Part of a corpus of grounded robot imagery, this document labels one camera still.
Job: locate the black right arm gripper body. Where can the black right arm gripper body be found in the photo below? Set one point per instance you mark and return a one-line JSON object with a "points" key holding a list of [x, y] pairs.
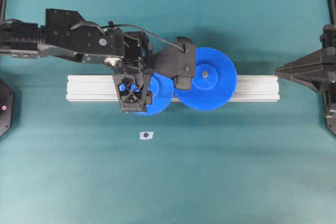
{"points": [[328, 44]]}

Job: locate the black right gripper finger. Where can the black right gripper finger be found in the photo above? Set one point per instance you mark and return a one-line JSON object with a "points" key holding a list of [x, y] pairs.
{"points": [[309, 71]]}

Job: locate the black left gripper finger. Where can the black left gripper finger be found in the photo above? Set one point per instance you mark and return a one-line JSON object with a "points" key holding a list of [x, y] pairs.
{"points": [[133, 91]]}

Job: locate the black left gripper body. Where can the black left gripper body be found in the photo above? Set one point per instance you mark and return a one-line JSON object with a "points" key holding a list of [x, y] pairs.
{"points": [[136, 58]]}

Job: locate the small blue plastic gear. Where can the small blue plastic gear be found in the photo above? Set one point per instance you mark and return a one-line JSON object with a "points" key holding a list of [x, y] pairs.
{"points": [[162, 89]]}

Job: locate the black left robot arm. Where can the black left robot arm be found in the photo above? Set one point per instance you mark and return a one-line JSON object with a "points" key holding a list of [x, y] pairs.
{"points": [[67, 35]]}

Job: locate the large blue plastic gear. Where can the large blue plastic gear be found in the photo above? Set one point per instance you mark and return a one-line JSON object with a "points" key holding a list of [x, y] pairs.
{"points": [[214, 83]]}

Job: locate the white sticker with black dot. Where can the white sticker with black dot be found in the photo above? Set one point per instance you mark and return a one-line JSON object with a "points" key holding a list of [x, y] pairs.
{"points": [[146, 135]]}

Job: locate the black base with red light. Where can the black base with red light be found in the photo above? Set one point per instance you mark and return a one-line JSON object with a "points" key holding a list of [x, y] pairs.
{"points": [[6, 107]]}

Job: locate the aluminium extrusion rail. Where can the aluminium extrusion rail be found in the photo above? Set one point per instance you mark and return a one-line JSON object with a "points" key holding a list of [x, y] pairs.
{"points": [[250, 88]]}

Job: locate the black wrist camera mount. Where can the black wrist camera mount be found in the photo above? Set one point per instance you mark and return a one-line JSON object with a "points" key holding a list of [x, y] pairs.
{"points": [[178, 64]]}

